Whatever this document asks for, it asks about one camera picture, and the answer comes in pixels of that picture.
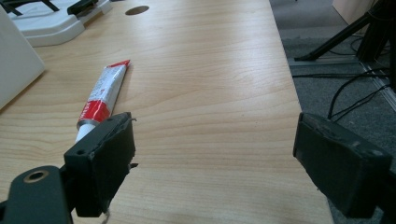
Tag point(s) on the light wooden cabinet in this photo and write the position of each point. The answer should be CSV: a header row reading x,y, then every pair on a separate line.
x,y
350,9

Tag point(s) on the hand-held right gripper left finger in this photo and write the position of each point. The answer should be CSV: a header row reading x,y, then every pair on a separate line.
x,y
99,165

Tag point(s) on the white plastic box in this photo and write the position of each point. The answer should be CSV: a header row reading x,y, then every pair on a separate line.
x,y
15,62

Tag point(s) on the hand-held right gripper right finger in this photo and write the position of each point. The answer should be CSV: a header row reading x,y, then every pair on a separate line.
x,y
337,165

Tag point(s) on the black metal stand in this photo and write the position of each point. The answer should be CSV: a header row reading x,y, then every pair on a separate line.
x,y
351,31

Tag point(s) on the red and white toothpaste tube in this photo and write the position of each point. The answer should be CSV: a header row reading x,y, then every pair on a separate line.
x,y
101,96

